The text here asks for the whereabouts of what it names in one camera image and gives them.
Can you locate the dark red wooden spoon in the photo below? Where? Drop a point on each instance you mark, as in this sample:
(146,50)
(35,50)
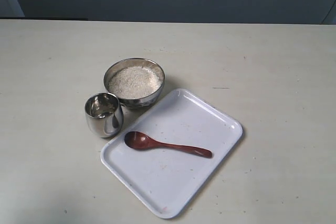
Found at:
(140,141)

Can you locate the white plastic tray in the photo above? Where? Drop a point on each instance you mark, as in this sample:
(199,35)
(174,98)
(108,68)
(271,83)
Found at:
(165,180)

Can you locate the steel bowl with rice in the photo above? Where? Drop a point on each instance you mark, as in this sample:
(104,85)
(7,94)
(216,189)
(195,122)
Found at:
(137,82)

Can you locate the small steel cup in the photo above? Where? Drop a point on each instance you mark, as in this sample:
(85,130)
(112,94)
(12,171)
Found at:
(104,115)

